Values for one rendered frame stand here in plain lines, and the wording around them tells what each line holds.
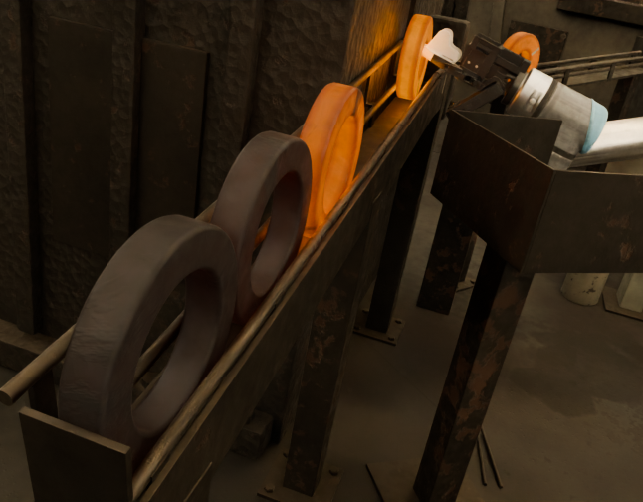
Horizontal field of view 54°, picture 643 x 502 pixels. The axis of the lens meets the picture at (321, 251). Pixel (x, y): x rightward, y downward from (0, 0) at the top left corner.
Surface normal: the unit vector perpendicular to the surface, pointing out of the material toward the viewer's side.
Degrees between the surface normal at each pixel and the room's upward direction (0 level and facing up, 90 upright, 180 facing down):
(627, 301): 90
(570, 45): 90
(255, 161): 30
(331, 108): 34
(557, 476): 1
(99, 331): 55
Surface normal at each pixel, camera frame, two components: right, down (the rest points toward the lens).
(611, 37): -0.53, 0.29
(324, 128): -0.14, -0.27
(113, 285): -0.05, -0.51
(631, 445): 0.16, -0.89
